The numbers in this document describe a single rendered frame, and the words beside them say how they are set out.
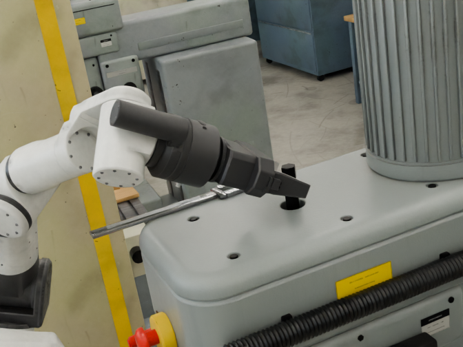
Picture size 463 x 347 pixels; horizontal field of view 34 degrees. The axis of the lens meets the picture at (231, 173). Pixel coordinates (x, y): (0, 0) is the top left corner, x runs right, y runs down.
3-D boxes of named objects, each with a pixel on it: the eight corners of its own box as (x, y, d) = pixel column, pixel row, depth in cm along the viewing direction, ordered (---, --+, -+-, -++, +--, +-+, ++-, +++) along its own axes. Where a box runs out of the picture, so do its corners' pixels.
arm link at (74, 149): (156, 160, 97) (89, 182, 105) (161, 98, 101) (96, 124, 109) (118, 142, 93) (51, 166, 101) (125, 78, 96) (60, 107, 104)
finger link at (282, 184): (302, 200, 105) (264, 191, 103) (310, 180, 105) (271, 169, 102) (306, 204, 104) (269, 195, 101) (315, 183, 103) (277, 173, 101)
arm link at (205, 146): (227, 188, 113) (153, 170, 108) (249, 128, 112) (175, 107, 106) (260, 217, 102) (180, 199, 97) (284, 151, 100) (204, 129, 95)
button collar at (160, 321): (167, 363, 106) (159, 328, 104) (153, 343, 111) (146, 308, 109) (180, 359, 107) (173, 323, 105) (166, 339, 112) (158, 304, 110)
